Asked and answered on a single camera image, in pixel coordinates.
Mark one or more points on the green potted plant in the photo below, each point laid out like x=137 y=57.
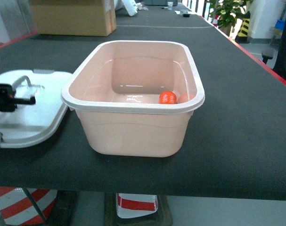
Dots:
x=228 y=12

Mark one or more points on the white tub lid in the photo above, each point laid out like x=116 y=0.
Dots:
x=29 y=125

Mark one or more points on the orange cylindrical capacitor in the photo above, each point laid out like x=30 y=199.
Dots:
x=167 y=97

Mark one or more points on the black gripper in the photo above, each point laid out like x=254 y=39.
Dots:
x=8 y=101

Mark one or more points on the red white traffic cone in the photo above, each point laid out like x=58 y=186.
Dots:
x=136 y=210

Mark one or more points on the red metal frame table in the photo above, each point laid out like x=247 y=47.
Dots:
x=220 y=61

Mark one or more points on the pink plastic tub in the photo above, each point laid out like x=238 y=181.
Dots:
x=115 y=93

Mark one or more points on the yellow black striped cone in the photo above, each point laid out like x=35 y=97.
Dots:
x=242 y=35

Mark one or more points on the cardboard box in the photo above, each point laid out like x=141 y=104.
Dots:
x=74 y=17

